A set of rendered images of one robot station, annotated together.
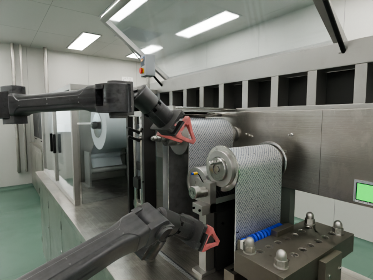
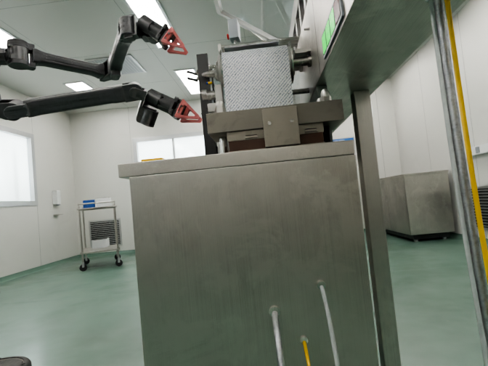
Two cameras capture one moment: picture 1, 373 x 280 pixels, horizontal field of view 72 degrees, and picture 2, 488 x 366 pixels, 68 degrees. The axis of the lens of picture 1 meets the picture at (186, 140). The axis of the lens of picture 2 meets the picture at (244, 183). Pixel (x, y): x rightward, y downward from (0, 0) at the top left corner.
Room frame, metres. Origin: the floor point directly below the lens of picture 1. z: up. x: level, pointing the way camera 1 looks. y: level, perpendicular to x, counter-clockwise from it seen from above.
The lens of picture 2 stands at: (-0.17, -0.98, 0.76)
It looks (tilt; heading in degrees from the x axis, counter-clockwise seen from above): 3 degrees up; 40
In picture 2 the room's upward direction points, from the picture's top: 5 degrees counter-clockwise
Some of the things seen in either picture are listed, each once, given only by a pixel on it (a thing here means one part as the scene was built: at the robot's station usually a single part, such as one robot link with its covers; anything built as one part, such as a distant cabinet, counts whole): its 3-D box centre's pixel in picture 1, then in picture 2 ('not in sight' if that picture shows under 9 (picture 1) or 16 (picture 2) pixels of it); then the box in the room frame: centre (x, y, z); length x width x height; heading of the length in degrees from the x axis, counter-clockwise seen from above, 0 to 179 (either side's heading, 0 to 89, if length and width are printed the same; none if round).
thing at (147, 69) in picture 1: (146, 66); (232, 31); (1.28, 0.20, 1.66); 0.07 x 0.07 x 0.10; 30
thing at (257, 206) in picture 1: (259, 206); (258, 98); (0.84, -0.25, 1.12); 0.23 x 0.01 x 0.18; 126
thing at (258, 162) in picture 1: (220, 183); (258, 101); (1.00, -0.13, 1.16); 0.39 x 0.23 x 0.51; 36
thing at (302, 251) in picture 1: (297, 250); (273, 122); (0.77, -0.35, 1.00); 0.40 x 0.16 x 0.06; 126
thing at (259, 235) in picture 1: (263, 235); not in sight; (0.82, -0.26, 1.03); 0.21 x 0.04 x 0.03; 126
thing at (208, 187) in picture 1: (203, 227); (217, 126); (0.82, -0.06, 1.05); 0.06 x 0.05 x 0.31; 126
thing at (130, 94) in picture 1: (125, 101); (142, 32); (0.67, 0.16, 1.45); 0.12 x 0.12 x 0.09; 37
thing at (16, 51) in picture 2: not in sight; (14, 55); (0.38, 0.63, 1.45); 0.10 x 0.09 x 0.05; 145
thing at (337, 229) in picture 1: (337, 226); (325, 96); (0.83, -0.50, 1.05); 0.04 x 0.04 x 0.04
